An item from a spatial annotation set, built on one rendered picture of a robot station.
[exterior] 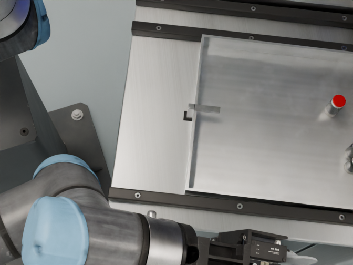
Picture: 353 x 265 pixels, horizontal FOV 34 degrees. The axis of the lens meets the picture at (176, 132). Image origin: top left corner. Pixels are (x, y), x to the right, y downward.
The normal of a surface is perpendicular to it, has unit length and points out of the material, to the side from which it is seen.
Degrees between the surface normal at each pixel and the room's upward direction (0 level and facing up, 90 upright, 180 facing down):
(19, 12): 53
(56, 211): 37
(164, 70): 0
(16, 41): 98
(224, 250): 25
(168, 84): 0
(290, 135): 0
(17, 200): 20
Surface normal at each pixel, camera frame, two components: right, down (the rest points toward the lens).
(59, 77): 0.04, -0.31
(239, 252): 0.46, -0.21
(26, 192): -0.19, -0.69
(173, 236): 0.45, -0.59
